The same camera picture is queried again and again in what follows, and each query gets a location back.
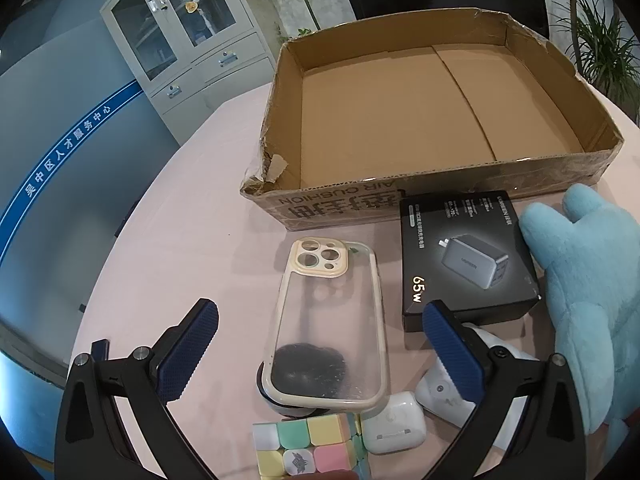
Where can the light blue plush toy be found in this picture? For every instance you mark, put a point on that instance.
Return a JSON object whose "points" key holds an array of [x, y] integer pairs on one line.
{"points": [[590, 285]]}

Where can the clear phone case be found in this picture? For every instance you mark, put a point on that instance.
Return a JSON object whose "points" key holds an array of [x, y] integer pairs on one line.
{"points": [[325, 310]]}

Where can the black charger box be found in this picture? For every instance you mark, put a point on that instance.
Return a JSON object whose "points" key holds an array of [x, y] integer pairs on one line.
{"points": [[465, 250]]}

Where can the brown cardboard box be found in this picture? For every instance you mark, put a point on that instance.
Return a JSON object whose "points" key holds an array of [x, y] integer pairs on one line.
{"points": [[400, 110]]}

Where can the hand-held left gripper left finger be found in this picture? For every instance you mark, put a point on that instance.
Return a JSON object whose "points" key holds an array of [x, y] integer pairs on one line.
{"points": [[187, 350]]}

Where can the black furry round object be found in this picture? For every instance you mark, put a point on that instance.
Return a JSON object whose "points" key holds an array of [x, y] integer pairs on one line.
{"points": [[305, 367]]}

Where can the pastel puzzle cube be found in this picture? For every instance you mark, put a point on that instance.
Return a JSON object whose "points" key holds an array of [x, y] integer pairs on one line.
{"points": [[320, 430]]}

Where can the white earbuds case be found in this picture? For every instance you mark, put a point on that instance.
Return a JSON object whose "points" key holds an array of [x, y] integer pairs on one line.
{"points": [[395, 425]]}

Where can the white power adapter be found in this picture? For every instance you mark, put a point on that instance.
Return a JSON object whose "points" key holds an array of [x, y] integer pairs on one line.
{"points": [[440, 390]]}

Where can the grey metal cabinet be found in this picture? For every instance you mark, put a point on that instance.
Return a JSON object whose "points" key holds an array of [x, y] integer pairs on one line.
{"points": [[200, 60]]}

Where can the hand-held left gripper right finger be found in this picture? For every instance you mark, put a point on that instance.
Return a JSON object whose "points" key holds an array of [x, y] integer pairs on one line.
{"points": [[452, 355]]}

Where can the spiky green potted plant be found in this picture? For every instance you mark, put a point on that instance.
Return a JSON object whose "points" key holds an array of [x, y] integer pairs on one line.
{"points": [[600, 50]]}

